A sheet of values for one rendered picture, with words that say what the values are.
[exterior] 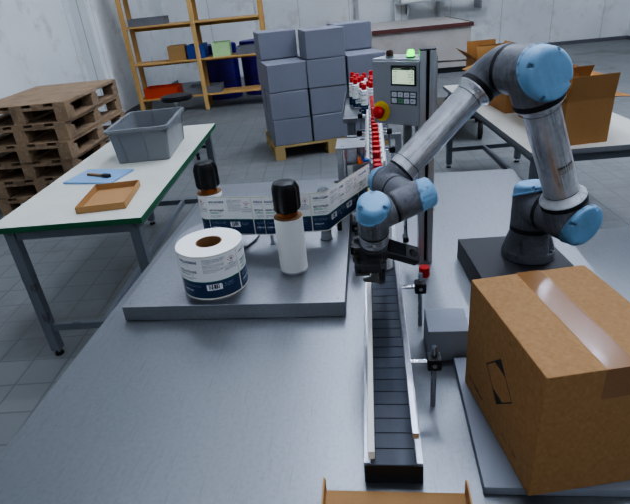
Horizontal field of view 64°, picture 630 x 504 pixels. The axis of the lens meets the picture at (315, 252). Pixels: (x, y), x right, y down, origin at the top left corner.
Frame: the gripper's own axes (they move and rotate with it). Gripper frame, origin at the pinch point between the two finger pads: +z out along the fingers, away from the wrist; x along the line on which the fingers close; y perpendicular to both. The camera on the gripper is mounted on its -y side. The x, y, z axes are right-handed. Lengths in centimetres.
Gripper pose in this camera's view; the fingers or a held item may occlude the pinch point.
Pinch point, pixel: (382, 279)
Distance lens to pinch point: 142.0
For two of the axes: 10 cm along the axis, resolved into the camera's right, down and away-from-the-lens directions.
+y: -9.9, 0.4, 1.2
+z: 1.2, 5.4, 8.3
